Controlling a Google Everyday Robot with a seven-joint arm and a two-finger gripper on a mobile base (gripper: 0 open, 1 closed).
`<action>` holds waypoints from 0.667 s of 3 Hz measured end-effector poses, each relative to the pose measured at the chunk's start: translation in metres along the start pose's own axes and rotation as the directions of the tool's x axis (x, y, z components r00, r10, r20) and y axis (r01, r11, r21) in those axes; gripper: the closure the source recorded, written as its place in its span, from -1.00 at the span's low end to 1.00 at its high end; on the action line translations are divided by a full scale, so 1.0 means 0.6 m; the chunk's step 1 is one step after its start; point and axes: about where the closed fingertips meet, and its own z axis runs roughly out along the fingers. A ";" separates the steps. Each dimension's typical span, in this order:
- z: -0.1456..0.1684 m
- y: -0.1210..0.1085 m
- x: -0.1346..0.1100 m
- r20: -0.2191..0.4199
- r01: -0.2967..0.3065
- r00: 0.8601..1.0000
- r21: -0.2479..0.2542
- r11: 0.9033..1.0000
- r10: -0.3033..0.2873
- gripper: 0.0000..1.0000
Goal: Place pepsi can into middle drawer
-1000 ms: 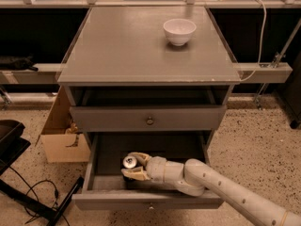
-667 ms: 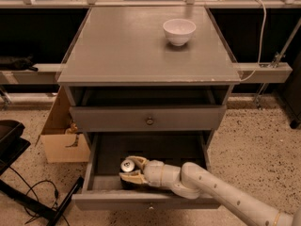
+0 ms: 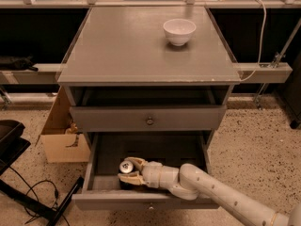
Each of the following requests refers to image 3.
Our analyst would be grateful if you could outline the black chair base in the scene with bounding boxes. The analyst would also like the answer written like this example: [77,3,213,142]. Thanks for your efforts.
[0,120,84,226]

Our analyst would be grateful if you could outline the open grey middle drawer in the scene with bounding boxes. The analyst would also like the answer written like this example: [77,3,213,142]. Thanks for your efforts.
[72,132,218,210]

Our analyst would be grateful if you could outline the cardboard box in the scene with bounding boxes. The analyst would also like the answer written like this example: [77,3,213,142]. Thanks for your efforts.
[40,88,90,163]

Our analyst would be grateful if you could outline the black bag on shelf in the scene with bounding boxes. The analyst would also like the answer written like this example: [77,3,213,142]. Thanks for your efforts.
[0,56,39,72]

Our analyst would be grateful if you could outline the blue pepsi can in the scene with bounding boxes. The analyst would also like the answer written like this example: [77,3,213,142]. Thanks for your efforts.
[119,160,135,174]

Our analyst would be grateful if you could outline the grey metal shelf rail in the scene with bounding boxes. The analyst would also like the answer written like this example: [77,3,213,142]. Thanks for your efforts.
[0,64,63,85]

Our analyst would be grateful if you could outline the black floor cable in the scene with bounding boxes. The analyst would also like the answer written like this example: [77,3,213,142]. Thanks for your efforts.
[8,165,71,226]

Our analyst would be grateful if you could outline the white ceramic bowl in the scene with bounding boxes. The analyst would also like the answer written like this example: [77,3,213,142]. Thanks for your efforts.
[163,19,197,46]

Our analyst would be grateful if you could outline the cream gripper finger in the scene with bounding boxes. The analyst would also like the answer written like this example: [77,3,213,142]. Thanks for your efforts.
[118,171,146,186]
[126,157,147,171]

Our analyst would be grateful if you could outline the grey drawer cabinet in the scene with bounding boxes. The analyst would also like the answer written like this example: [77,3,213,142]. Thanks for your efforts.
[55,5,242,134]

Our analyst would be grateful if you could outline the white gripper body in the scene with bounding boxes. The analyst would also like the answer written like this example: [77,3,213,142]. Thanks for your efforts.
[142,162,163,188]

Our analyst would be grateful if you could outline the grey top drawer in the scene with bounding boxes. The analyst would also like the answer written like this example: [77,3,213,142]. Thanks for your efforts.
[70,105,226,132]

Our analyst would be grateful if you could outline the white cable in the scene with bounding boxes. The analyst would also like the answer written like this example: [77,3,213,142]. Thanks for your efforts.
[239,0,267,83]

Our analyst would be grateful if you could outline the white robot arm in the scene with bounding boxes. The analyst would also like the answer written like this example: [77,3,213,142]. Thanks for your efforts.
[118,157,301,226]

